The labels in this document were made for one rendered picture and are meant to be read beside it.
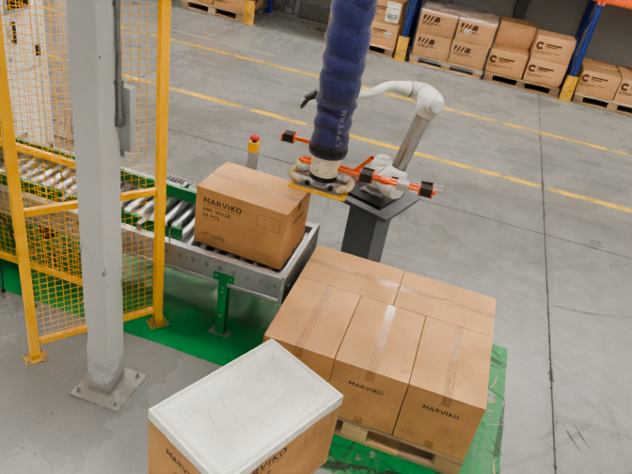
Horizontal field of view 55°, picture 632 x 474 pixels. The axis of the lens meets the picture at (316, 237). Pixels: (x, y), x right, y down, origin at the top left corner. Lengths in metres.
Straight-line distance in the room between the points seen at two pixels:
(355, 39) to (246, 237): 1.34
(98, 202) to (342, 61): 1.40
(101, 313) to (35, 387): 0.72
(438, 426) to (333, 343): 0.70
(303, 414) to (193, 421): 0.40
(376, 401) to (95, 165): 1.84
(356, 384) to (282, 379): 0.96
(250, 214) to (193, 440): 1.78
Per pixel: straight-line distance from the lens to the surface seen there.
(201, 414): 2.29
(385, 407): 3.40
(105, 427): 3.61
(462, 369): 3.45
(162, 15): 3.21
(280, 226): 3.62
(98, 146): 2.80
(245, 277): 3.74
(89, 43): 2.65
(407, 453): 3.65
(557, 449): 4.10
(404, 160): 4.07
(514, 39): 11.01
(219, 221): 3.80
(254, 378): 2.42
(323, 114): 3.40
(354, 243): 4.52
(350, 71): 3.29
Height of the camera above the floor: 2.76
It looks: 32 degrees down
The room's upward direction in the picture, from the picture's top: 11 degrees clockwise
